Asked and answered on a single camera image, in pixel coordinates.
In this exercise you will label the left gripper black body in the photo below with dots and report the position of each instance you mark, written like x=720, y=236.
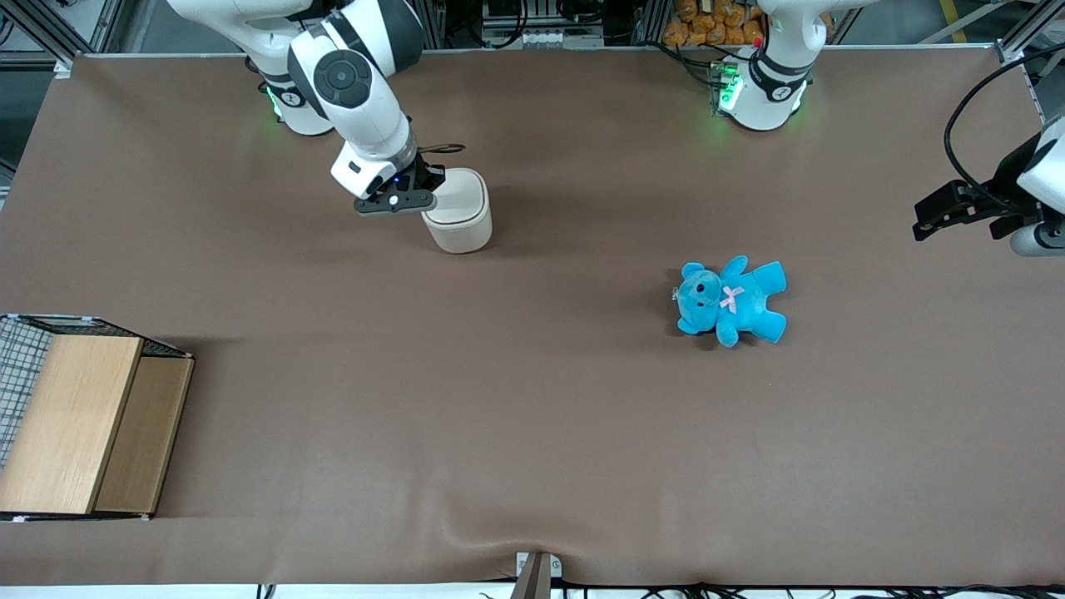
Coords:
x=1003, y=200

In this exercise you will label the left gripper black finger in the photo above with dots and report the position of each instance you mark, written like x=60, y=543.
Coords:
x=953, y=201
x=948, y=225

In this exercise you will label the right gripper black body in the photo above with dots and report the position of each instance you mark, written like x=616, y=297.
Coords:
x=427, y=178

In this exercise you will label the white lidded trash can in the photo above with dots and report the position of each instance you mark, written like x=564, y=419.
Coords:
x=458, y=229

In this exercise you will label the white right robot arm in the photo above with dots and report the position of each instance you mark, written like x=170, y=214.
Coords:
x=349, y=83

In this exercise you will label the white power strip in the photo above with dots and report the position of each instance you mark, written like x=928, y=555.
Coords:
x=557, y=37

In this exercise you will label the blue teddy bear plush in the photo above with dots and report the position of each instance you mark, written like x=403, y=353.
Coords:
x=740, y=304

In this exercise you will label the brown table cover mat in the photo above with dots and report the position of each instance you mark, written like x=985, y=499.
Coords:
x=499, y=399

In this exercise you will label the orange round items pile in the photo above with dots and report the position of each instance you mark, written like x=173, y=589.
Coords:
x=707, y=25

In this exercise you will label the light wooden shelf box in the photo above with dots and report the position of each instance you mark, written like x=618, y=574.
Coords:
x=75, y=416

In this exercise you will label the aluminium frame profile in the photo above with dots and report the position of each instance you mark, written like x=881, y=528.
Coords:
x=58, y=42
x=1027, y=33

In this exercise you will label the grey metal table bracket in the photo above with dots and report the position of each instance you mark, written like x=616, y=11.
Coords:
x=534, y=582

